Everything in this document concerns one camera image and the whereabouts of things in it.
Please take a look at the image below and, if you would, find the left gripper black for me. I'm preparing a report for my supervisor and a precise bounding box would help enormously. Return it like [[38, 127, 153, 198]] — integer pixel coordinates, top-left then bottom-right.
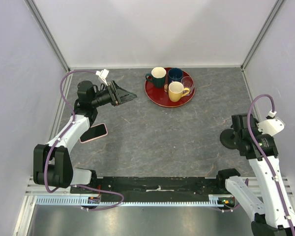
[[90, 80, 136, 108]]

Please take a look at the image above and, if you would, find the phone with pink case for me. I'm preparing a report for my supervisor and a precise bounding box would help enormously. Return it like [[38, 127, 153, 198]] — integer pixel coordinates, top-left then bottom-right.
[[80, 123, 108, 144]]

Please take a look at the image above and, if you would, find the black phone stand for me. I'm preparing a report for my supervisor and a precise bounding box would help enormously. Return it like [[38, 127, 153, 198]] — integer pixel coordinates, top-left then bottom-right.
[[219, 129, 237, 149]]

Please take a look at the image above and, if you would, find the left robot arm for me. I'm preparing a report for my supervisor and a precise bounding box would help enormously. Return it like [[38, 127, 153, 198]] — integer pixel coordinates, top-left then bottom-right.
[[33, 81, 137, 188]]

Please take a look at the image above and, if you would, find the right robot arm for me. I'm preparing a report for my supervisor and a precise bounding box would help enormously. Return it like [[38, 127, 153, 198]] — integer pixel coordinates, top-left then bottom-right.
[[215, 114, 295, 236]]

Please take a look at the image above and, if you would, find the red round tray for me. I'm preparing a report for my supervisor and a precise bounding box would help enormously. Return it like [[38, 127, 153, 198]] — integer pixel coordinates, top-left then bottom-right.
[[145, 71, 196, 108]]

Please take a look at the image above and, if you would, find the dark green mug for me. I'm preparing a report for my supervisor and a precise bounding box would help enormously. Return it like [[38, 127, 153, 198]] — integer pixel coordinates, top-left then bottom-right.
[[145, 67, 167, 88]]

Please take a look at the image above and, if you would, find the yellow mug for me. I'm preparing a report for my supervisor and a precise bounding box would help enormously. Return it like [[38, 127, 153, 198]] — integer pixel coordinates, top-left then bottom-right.
[[168, 82, 190, 102]]

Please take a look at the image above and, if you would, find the dark blue mug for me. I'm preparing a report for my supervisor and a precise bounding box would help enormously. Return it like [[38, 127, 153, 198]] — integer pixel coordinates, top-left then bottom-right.
[[168, 68, 183, 84]]

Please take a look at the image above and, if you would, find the clear glass cup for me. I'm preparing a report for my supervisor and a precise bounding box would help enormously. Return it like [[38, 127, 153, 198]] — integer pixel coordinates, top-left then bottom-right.
[[181, 76, 195, 96]]

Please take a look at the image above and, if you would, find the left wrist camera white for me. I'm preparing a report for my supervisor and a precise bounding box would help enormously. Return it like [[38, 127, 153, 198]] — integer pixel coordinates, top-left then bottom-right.
[[95, 68, 109, 86]]

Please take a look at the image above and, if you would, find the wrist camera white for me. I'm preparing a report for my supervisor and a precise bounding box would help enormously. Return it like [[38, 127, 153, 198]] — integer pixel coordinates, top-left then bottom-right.
[[95, 68, 109, 86], [257, 118, 285, 136]]

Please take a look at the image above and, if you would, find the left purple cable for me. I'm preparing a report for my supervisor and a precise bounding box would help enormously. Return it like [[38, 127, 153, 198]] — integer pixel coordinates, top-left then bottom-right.
[[43, 69, 125, 212]]

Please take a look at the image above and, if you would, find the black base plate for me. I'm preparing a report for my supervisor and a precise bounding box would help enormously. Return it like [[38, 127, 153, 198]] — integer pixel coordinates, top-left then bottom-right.
[[70, 176, 227, 204]]

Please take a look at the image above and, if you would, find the slotted cable duct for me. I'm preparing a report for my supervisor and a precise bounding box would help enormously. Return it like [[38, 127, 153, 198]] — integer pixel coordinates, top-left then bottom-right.
[[35, 195, 235, 207]]

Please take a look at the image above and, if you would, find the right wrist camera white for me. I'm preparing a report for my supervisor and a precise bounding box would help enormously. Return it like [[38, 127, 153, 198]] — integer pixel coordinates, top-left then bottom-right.
[[257, 118, 285, 136]]

